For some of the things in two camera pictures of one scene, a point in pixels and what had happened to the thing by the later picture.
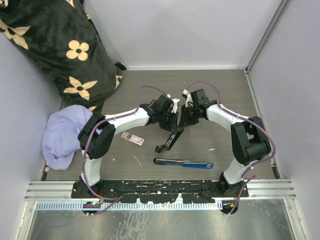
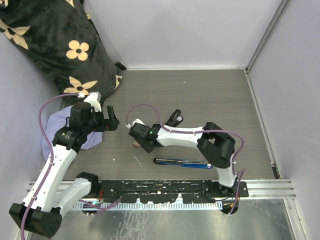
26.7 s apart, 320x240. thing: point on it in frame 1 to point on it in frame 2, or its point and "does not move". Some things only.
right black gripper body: (190, 116) to (142, 142)
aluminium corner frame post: (282, 4) does not move
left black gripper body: (167, 120) to (96, 124)
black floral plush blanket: (60, 34) does not move
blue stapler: (185, 163) does not move
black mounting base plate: (165, 191) does not move
